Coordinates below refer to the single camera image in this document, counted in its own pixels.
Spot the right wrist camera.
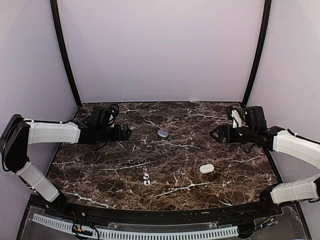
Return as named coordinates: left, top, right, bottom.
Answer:
left=226, top=106, right=267, bottom=131

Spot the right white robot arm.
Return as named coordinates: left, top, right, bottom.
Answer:
left=209, top=125, right=320, bottom=217

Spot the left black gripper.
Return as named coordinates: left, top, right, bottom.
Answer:
left=96, top=124, right=132, bottom=142

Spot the black front rail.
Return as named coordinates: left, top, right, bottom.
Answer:
left=29, top=194, right=283, bottom=227

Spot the left black frame post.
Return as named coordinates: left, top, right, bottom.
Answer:
left=50, top=0, right=82, bottom=108

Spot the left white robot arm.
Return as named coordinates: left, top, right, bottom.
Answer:
left=0, top=114, right=132, bottom=218

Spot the black frame post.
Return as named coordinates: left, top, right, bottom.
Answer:
left=50, top=0, right=82, bottom=108
left=240, top=0, right=272, bottom=108

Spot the purple grey earbud case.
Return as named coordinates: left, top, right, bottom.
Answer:
left=157, top=129, right=169, bottom=139

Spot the white earbud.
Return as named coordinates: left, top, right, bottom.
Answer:
left=143, top=180, right=151, bottom=186
left=143, top=173, right=150, bottom=180

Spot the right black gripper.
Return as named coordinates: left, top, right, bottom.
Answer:
left=210, top=125, right=257, bottom=144

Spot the white earbud charging case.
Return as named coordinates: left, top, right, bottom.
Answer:
left=199, top=164, right=215, bottom=174

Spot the white slotted cable duct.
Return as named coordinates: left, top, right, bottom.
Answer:
left=32, top=213, right=239, bottom=240

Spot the right black frame post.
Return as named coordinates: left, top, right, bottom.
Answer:
left=240, top=0, right=272, bottom=108

